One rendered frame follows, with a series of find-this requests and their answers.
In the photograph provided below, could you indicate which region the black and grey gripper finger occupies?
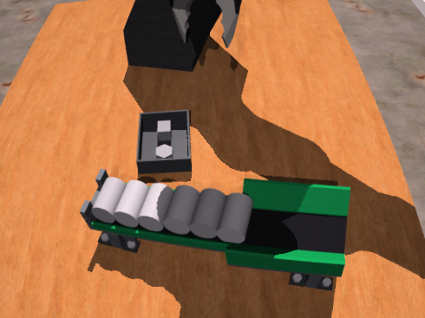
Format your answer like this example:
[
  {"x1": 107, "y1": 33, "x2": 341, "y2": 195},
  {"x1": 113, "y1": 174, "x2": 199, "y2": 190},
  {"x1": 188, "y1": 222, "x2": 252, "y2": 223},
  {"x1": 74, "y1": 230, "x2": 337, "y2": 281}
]
[
  {"x1": 169, "y1": 0, "x2": 193, "y2": 43},
  {"x1": 216, "y1": 0, "x2": 242, "y2": 48}
]

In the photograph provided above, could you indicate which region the light grey cylinder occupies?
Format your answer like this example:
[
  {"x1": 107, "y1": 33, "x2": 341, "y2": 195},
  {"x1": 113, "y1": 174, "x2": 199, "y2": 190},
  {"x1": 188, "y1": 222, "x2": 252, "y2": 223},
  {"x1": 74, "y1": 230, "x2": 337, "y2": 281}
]
[
  {"x1": 114, "y1": 180, "x2": 149, "y2": 227},
  {"x1": 91, "y1": 177, "x2": 127, "y2": 223},
  {"x1": 163, "y1": 185, "x2": 200, "y2": 234},
  {"x1": 189, "y1": 188, "x2": 226, "y2": 238},
  {"x1": 137, "y1": 183, "x2": 174, "y2": 231}
]

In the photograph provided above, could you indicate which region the white cylinder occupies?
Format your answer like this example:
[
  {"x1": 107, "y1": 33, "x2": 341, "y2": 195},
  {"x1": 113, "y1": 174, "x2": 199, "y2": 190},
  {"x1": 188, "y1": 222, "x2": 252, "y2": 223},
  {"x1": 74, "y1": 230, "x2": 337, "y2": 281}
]
[{"x1": 217, "y1": 192, "x2": 253, "y2": 243}]

